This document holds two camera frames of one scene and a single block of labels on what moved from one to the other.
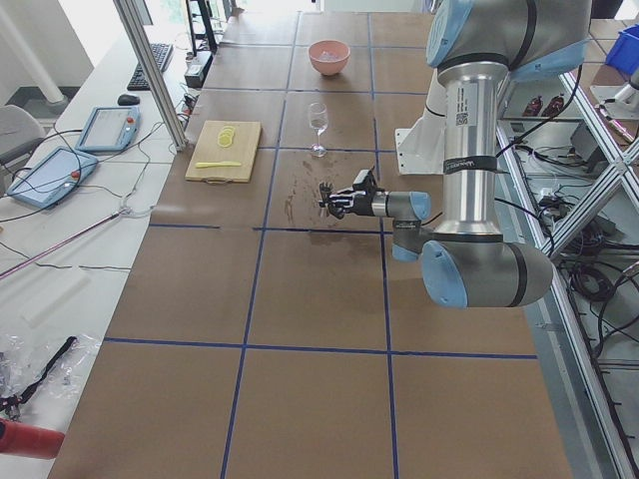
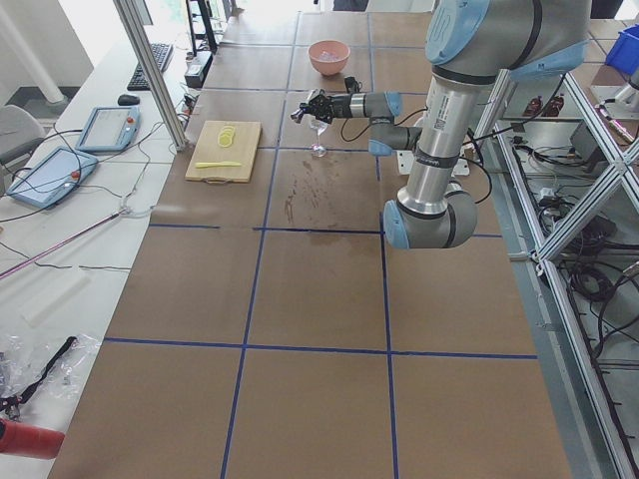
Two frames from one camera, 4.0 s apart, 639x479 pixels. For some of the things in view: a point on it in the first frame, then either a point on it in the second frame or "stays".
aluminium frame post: [152, 75] stays
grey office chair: [19, 127] stays
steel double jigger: [325, 189] -> [297, 116]
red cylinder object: [27, 440] stays
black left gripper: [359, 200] -> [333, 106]
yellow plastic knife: [210, 165] stays
